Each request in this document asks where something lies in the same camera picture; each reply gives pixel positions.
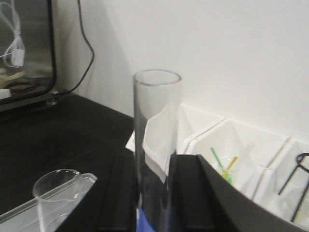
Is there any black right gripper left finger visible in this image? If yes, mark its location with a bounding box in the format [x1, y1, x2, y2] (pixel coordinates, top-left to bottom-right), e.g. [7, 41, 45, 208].
[98, 157, 136, 232]

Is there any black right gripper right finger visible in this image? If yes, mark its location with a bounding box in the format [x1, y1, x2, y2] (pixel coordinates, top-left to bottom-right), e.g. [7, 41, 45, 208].
[171, 155, 302, 232]

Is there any clear glass test tube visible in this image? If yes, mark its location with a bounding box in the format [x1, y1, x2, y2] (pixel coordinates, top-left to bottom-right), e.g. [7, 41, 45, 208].
[133, 69, 182, 232]

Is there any blue plastic tray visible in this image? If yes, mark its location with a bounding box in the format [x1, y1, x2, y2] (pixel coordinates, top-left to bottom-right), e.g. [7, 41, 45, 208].
[136, 207, 155, 232]

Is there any yellow plastic stirrer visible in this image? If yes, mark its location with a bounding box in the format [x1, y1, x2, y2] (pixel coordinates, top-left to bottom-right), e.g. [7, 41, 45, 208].
[222, 156, 238, 179]

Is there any green plastic stirrer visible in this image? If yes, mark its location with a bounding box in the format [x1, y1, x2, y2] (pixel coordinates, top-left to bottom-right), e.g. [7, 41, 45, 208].
[211, 147, 232, 184]

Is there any small clear cup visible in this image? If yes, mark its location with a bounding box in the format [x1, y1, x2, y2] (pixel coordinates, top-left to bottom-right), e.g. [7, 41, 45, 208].
[221, 156, 244, 186]

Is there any middle white storage bin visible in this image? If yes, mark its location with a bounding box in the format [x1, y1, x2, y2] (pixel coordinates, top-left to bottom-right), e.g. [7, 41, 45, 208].
[185, 119, 288, 199]

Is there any white storage bin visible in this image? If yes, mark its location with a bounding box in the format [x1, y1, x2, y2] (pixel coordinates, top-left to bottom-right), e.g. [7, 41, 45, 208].
[251, 137, 309, 228]
[125, 103, 227, 179]
[185, 119, 288, 199]

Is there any clear glass beaker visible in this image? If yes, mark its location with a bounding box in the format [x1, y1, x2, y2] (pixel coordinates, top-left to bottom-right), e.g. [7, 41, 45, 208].
[32, 169, 82, 232]

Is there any right white storage bin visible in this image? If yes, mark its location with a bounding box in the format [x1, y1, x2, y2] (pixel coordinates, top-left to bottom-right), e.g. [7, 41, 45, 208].
[251, 137, 309, 228]

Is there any left white storage bin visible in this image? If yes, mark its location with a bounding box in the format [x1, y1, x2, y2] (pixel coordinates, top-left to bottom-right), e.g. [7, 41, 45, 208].
[125, 103, 227, 179]

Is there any grey metal tray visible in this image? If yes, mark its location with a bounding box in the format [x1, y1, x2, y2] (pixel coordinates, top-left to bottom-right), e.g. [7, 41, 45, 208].
[0, 173, 97, 232]

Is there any black wire tripod stand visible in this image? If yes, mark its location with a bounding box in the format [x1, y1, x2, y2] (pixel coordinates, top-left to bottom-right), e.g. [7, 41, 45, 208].
[278, 153, 309, 222]

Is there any black power cable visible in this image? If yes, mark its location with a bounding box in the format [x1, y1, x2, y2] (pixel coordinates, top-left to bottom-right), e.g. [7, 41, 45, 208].
[57, 0, 95, 95]

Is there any white cable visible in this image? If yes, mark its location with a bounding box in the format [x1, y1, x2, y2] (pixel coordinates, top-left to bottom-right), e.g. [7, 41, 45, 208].
[0, 2, 25, 67]

